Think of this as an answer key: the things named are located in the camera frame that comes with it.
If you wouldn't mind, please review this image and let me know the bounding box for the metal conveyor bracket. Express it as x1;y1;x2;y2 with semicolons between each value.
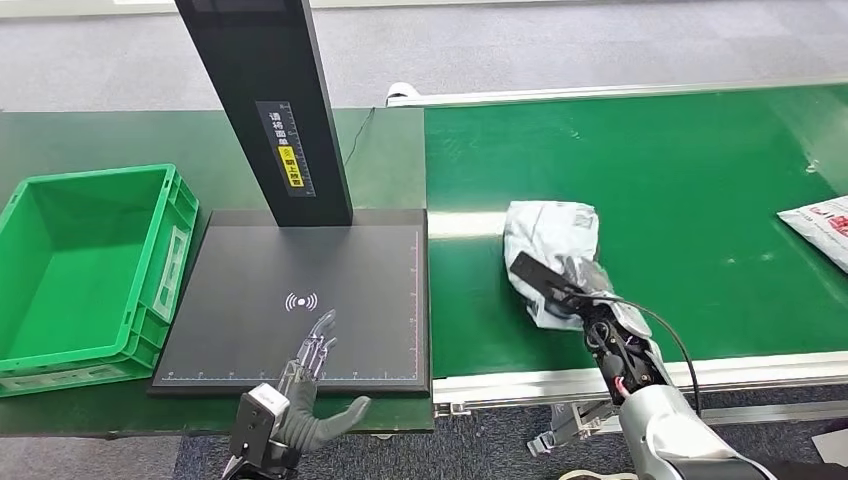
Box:
526;400;621;458

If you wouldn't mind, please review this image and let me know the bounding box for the white conveyor roller end cap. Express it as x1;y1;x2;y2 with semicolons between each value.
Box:
386;82;421;107

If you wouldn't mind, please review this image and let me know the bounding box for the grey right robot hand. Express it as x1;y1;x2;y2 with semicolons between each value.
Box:
556;254;617;313

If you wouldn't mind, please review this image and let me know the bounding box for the aluminium conveyor frame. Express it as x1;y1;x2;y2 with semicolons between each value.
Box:
385;74;848;458

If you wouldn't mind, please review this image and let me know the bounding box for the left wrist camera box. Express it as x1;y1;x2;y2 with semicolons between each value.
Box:
229;384;291;472

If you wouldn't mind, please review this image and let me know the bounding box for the green conveyor belt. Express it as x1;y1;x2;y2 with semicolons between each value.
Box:
423;82;848;380

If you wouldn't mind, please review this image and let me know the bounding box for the black yellow label sticker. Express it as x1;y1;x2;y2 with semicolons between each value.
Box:
255;100;317;199

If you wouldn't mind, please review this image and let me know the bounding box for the thin black table cable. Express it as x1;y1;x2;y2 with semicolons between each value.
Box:
343;106;377;168

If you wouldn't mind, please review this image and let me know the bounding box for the green plastic crate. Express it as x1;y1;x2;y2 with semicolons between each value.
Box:
0;163;200;399

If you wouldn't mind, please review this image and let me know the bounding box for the white paper sheet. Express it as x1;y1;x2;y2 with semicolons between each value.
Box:
810;428;848;466

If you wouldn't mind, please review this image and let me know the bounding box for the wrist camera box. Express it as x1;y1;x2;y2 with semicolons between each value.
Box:
508;251;584;307
229;384;291;472

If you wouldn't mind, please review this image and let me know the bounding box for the white cable loop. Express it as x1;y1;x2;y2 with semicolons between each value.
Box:
559;468;639;480

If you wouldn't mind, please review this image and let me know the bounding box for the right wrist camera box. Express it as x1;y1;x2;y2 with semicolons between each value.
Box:
508;251;584;307

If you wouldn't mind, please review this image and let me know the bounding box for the flat white poly mailer package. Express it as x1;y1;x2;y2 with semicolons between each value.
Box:
776;195;848;274

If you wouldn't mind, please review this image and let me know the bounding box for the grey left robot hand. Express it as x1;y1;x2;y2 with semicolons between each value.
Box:
274;309;373;456

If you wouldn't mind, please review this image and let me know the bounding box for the white poly mailer package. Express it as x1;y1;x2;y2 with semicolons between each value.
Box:
503;200;602;331
776;195;848;274

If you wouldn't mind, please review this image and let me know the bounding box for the black inbound scanner machine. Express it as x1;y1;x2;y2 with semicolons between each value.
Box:
146;0;433;399

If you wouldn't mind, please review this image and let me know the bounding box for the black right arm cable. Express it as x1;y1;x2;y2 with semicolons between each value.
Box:
563;293;702;419

